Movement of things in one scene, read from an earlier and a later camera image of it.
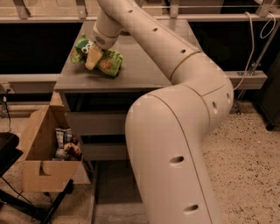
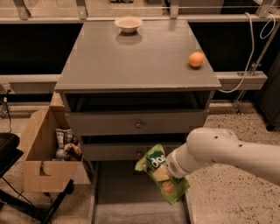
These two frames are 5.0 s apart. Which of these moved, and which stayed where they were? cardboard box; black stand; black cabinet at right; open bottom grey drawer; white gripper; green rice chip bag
Moved: white gripper; green rice chip bag
Stayed: black cabinet at right; black stand; cardboard box; open bottom grey drawer
